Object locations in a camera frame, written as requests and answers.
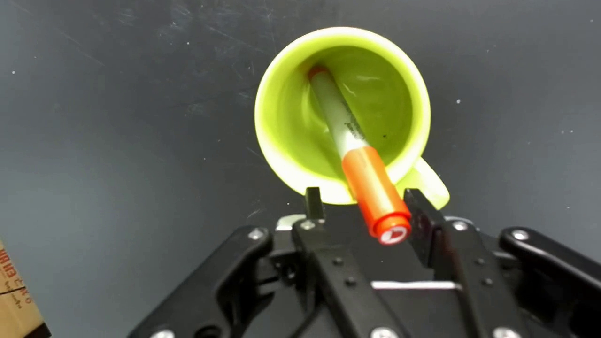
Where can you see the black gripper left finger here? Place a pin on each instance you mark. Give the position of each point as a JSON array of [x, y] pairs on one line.
[[313, 204]]

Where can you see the brown cardboard box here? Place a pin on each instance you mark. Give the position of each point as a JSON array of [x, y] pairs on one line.
[[15, 302]]

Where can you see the lime green ceramic mug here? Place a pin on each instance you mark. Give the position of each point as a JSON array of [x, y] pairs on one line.
[[293, 125]]

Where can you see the orange capped white marker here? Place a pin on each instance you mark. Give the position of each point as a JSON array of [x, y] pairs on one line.
[[373, 189]]

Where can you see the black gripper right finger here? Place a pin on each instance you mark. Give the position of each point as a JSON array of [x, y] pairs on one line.
[[432, 232]]

